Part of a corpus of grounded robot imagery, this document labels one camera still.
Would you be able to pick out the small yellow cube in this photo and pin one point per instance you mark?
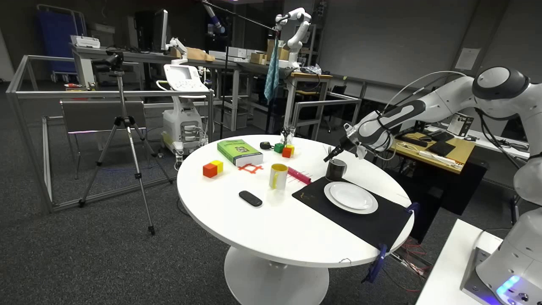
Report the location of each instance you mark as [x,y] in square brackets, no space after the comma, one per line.
[218,165]

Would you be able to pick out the black oval remote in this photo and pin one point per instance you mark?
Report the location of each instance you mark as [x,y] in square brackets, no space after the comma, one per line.
[249,198]

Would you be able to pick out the white paper sign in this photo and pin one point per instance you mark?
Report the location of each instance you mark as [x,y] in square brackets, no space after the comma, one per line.
[469,58]

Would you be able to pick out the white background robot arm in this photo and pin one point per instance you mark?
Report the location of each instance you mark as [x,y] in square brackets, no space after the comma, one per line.
[298,34]

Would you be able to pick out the metal frame table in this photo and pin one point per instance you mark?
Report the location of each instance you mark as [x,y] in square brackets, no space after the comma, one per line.
[323,102]

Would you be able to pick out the cardboard box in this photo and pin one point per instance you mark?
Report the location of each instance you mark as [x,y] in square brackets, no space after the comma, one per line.
[198,54]
[259,58]

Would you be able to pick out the wooden top table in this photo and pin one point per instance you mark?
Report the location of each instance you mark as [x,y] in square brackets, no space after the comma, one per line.
[459,149]

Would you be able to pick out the black boom stand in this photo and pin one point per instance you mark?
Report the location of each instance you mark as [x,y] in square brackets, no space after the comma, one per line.
[225,85]

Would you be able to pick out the grey robot mounting plate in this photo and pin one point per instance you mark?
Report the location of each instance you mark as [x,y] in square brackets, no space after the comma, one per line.
[470,271]

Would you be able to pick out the grey metal frame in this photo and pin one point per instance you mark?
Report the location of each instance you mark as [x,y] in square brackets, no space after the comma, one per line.
[55,93]

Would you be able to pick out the white plate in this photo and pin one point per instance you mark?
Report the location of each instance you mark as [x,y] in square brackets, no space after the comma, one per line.
[349,197]

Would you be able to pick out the grey camera tripod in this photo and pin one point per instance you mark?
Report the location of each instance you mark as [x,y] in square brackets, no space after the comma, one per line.
[120,95]

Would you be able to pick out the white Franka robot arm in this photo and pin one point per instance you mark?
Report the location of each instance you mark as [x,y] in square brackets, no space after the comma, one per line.
[440,99]

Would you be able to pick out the white table pedestal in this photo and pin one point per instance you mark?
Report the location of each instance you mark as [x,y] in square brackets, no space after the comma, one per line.
[271,276]

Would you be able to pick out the white and yellow mug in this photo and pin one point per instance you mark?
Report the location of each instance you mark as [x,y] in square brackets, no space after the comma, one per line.
[277,176]

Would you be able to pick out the green block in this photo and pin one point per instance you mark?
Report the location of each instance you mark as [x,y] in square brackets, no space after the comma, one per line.
[277,148]

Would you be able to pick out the white robot platform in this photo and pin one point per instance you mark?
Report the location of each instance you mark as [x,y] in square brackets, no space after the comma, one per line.
[445,271]

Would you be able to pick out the small red cube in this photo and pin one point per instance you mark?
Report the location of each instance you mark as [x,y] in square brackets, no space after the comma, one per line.
[208,170]

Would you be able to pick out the long grey workbench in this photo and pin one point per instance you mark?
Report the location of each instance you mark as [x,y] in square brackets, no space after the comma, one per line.
[140,56]

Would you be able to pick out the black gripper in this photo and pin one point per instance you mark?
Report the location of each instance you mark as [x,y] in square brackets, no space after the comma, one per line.
[352,149]

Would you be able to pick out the black placemat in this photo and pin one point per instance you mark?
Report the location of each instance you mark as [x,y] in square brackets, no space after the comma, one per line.
[382,226]

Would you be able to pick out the dark grey mug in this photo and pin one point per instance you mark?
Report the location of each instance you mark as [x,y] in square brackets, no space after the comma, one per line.
[337,171]

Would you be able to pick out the dark upright monitor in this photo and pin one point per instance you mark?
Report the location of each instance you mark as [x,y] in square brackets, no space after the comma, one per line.
[161,27]

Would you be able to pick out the teal cloth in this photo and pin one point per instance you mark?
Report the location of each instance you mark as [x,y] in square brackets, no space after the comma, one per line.
[271,78]

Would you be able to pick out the white equipment cart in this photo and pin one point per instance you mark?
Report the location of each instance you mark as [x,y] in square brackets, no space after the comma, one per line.
[183,127]

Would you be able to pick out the green book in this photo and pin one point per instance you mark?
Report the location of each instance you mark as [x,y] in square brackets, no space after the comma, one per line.
[237,151]

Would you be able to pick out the blue tape strip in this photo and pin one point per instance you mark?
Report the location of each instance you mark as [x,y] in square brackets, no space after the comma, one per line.
[372,265]
[413,209]

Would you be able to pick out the black tripod camera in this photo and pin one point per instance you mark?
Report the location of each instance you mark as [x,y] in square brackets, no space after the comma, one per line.
[115,58]

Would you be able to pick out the blue cabinet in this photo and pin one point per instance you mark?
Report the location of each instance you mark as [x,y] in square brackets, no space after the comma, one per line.
[55,34]

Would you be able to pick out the red hexagonal block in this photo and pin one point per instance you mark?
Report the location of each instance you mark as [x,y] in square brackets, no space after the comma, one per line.
[288,151]

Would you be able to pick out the clear drinking glass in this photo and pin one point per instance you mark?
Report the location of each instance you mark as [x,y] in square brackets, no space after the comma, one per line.
[284,137]
[291,136]

